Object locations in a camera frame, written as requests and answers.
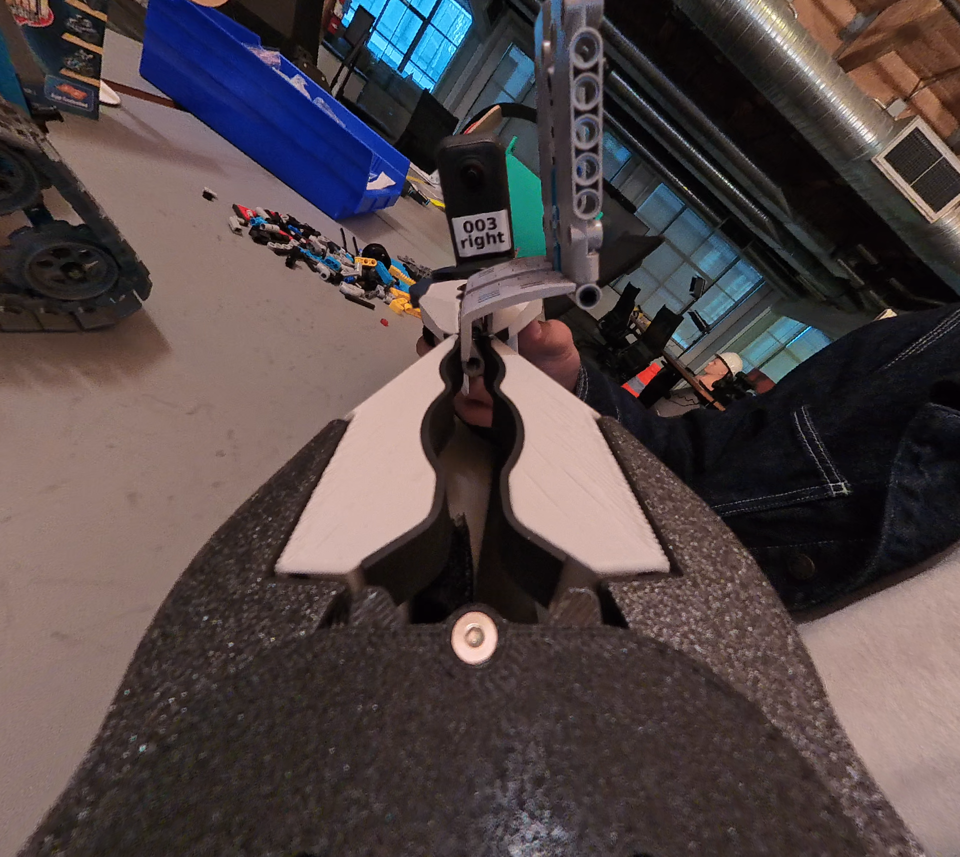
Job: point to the orange traffic cone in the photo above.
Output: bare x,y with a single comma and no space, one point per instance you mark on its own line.
645,380

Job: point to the clear plastic bags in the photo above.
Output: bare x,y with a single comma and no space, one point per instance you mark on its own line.
338,130

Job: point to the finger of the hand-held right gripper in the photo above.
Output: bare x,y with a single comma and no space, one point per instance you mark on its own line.
438,310

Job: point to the pile of small building pieces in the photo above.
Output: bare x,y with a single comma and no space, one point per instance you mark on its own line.
323,257

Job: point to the blue plastic bin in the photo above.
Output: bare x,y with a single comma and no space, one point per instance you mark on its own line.
255,107

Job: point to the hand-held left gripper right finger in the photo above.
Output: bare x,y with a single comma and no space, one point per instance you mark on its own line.
585,490

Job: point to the silver ceiling duct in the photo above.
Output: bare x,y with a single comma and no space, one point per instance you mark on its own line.
810,77

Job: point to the ceiling air vent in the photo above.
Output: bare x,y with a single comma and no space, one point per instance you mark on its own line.
923,167

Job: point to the person's white shirt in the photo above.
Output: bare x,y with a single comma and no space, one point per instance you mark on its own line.
885,707

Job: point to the blue tracked toy robot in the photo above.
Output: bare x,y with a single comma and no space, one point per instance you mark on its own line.
60,242

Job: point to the person's right hand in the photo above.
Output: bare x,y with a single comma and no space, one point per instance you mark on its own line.
552,355

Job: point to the teal plastic tub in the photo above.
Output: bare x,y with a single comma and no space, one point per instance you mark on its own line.
524,205

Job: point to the grey blue brick assembly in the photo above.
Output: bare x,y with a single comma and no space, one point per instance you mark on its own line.
570,107

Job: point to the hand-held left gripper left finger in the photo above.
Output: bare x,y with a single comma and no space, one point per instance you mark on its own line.
360,490

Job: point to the grey desk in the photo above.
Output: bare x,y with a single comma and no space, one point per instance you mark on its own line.
180,422

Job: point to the person's right forearm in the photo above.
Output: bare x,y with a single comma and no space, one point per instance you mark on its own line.
780,437

